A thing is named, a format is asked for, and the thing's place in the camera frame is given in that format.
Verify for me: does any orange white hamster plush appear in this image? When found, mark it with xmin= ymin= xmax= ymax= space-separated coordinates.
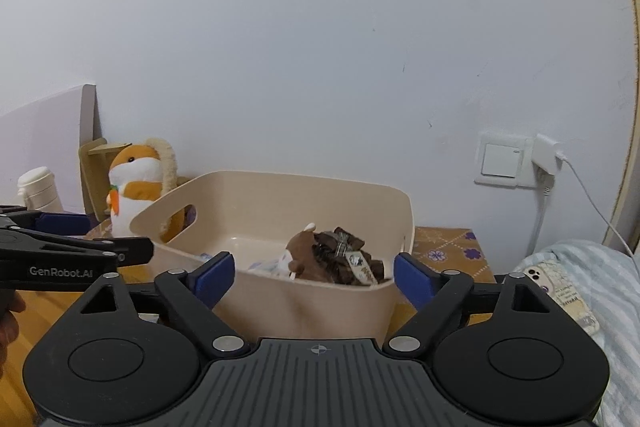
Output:
xmin=104 ymin=137 xmax=195 ymax=244

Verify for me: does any floral table mat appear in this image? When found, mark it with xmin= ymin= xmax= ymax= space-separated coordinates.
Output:
xmin=412 ymin=227 xmax=497 ymax=284

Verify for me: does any white plug with cable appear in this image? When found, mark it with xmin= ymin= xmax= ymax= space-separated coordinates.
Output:
xmin=524 ymin=172 xmax=554 ymax=259

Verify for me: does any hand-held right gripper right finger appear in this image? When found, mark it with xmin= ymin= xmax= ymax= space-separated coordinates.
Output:
xmin=382 ymin=252 xmax=556 ymax=360

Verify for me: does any white charging cable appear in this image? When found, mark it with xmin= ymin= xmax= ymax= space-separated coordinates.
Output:
xmin=562 ymin=152 xmax=637 ymax=254

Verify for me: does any pale lilac board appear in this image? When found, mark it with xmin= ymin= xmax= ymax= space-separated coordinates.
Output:
xmin=0 ymin=83 xmax=99 ymax=204

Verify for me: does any phone in cream case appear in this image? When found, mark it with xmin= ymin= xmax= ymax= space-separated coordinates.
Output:
xmin=520 ymin=261 xmax=601 ymax=336

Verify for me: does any white patterned cloth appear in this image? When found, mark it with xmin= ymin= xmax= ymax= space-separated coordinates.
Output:
xmin=244 ymin=256 xmax=293 ymax=280

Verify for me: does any person's left hand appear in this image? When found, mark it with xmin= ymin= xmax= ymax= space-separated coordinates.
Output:
xmin=0 ymin=292 xmax=27 ymax=358

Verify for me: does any small wooden stand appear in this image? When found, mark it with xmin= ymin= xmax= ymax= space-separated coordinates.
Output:
xmin=77 ymin=138 xmax=123 ymax=227

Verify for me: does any blue striped blanket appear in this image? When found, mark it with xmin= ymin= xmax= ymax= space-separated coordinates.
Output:
xmin=512 ymin=239 xmax=640 ymax=427

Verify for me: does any white wall switch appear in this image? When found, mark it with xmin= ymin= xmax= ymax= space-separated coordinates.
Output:
xmin=474 ymin=130 xmax=534 ymax=188

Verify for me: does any white charger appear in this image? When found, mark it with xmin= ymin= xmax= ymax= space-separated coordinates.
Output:
xmin=531 ymin=133 xmax=569 ymax=175

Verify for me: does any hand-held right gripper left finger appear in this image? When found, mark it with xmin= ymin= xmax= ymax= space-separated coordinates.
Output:
xmin=75 ymin=251 xmax=249 ymax=360

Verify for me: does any light wooden frame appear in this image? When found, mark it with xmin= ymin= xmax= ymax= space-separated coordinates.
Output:
xmin=602 ymin=0 xmax=640 ymax=253

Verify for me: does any brown plush toy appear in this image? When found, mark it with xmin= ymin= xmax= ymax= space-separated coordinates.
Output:
xmin=284 ymin=222 xmax=323 ymax=282

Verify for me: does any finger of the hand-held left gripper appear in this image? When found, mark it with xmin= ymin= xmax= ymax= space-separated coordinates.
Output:
xmin=0 ymin=205 xmax=92 ymax=238
xmin=0 ymin=228 xmax=154 ymax=266

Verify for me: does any cream thermos bottle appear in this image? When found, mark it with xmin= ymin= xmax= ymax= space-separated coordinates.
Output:
xmin=17 ymin=166 xmax=65 ymax=214

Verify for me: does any beige plastic storage container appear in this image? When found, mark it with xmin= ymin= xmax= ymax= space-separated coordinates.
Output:
xmin=129 ymin=171 xmax=416 ymax=342

